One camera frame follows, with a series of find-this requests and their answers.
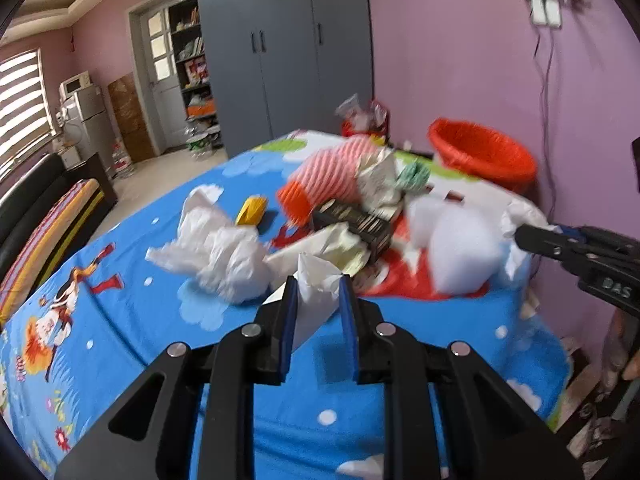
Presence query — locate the grey blue wardrobe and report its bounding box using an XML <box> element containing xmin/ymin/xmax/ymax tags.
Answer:
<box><xmin>198</xmin><ymin>0</ymin><xmax>374</xmax><ymax>157</ymax></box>

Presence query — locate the black leather sofa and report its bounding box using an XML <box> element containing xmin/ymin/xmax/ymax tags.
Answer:
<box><xmin>1</xmin><ymin>153</ymin><xmax>118</xmax><ymax>278</ymax></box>

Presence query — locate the green label water jug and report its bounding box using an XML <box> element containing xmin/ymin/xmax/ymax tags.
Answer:
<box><xmin>186</xmin><ymin>132</ymin><xmax>213</xmax><ymax>158</ymax></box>

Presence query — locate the white paper piece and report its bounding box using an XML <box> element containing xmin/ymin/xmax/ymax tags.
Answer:
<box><xmin>264</xmin><ymin>252</ymin><xmax>343</xmax><ymax>351</ymax></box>

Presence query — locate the cartoon printed blue tablecloth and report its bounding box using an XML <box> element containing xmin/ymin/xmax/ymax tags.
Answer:
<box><xmin>1</xmin><ymin>130</ymin><xmax>570</xmax><ymax>479</ymax></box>

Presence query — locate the dark shelving unit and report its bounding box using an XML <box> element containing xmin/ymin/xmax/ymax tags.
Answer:
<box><xmin>168</xmin><ymin>0</ymin><xmax>224</xmax><ymax>151</ymax></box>

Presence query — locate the pink foam net sleeve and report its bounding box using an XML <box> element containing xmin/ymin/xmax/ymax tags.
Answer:
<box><xmin>276</xmin><ymin>136</ymin><xmax>381</xmax><ymax>226</ymax></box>

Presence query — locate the brown cardboard sheet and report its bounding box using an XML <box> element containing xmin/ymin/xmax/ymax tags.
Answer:
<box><xmin>107</xmin><ymin>73</ymin><xmax>155</xmax><ymax>162</ymax></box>

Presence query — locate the white microwave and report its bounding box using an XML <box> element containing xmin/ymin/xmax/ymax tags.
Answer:
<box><xmin>58</xmin><ymin>70</ymin><xmax>92</xmax><ymax>102</ymax></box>

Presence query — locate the clear water jug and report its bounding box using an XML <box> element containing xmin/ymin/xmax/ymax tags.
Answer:
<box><xmin>112</xmin><ymin>139</ymin><xmax>134</xmax><ymax>178</ymax></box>

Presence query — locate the black printed box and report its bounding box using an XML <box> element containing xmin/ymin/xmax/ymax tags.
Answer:
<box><xmin>311</xmin><ymin>200</ymin><xmax>393</xmax><ymax>262</ymax></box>

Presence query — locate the red bag with plastic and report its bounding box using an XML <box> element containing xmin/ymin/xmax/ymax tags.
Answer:
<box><xmin>334</xmin><ymin>93</ymin><xmax>390</xmax><ymax>143</ymax></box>

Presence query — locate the crumpled white plastic bag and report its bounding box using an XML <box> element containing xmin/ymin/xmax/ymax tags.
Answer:
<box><xmin>145</xmin><ymin>186</ymin><xmax>271</xmax><ymax>304</ymax></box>

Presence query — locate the silver refrigerator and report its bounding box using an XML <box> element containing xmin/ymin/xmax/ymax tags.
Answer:
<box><xmin>61</xmin><ymin>84</ymin><xmax>115</xmax><ymax>178</ymax></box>

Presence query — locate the white foam block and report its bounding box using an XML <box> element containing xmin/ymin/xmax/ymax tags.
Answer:
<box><xmin>406</xmin><ymin>195</ymin><xmax>504</xmax><ymax>296</ymax></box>

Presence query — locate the striped sofa cushion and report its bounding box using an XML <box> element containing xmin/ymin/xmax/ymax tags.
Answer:
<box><xmin>1</xmin><ymin>179</ymin><xmax>104</xmax><ymax>324</ymax></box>

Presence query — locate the striped window blind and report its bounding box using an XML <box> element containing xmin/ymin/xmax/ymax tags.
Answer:
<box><xmin>0</xmin><ymin>49</ymin><xmax>55</xmax><ymax>180</ymax></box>

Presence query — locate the crumpled beige paper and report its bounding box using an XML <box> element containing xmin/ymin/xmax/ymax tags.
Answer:
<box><xmin>265</xmin><ymin>222</ymin><xmax>371</xmax><ymax>278</ymax></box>

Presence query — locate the green white crumpled wrapper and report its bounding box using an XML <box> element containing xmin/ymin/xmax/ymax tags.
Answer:
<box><xmin>395</xmin><ymin>160</ymin><xmax>431</xmax><ymax>193</ymax></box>

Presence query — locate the yellow wrapper piece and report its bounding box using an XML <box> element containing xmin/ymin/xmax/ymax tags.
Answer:
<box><xmin>235</xmin><ymin>195</ymin><xmax>268</xmax><ymax>226</ymax></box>

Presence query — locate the black router cable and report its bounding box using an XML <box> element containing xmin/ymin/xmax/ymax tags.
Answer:
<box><xmin>531</xmin><ymin>24</ymin><xmax>559</xmax><ymax>226</ymax></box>

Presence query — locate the grey door with windows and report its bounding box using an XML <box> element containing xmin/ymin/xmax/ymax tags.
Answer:
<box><xmin>140</xmin><ymin>1</ymin><xmax>186</xmax><ymax>153</ymax></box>

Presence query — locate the red lined trash bin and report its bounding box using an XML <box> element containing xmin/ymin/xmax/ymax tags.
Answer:
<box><xmin>427</xmin><ymin>118</ymin><xmax>538</xmax><ymax>193</ymax></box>

